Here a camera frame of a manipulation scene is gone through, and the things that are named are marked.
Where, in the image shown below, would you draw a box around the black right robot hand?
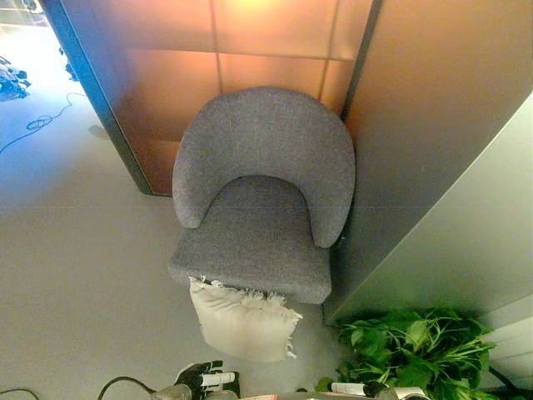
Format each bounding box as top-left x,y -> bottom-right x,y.
327,380 -> 393,400

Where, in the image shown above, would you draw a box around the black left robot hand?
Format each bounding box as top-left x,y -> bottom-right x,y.
173,359 -> 242,398

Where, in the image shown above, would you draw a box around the white fringed pillow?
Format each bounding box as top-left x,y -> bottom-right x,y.
187,275 -> 304,363

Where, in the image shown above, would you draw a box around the green leafy potted plant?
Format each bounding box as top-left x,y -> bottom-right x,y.
314,307 -> 507,400

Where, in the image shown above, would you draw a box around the grey cabinet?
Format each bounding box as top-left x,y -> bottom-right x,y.
322,92 -> 533,328

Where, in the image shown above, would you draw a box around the grey fabric armchair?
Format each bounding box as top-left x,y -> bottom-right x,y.
167,86 -> 357,305

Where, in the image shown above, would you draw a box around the small dark floor object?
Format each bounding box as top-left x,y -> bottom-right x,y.
57,47 -> 80,83

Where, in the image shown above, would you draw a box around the orange panel dark-framed partition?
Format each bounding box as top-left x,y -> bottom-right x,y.
41,0 -> 384,197

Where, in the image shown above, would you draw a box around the dark equipment pile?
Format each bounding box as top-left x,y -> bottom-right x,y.
0,55 -> 32,103

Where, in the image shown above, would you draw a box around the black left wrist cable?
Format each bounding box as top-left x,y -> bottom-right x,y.
97,376 -> 162,400

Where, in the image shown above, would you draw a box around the thin black coiled floor cable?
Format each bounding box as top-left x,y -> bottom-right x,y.
0,92 -> 87,155

